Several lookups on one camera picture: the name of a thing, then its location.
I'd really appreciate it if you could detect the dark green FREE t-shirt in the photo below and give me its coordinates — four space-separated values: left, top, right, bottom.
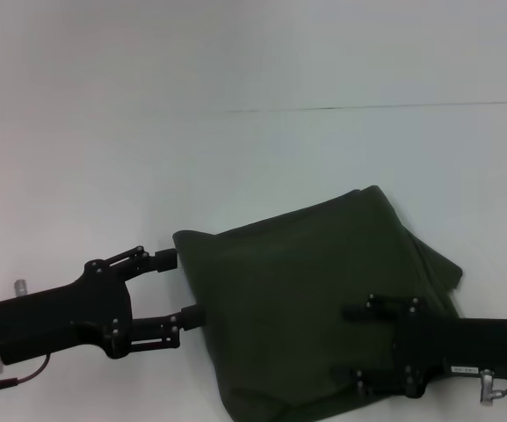
172 184 465 422

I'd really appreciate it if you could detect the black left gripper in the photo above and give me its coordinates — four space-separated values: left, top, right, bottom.
0 244 209 367

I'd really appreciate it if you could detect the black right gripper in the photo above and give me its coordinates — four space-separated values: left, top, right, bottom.
330 293 507 400

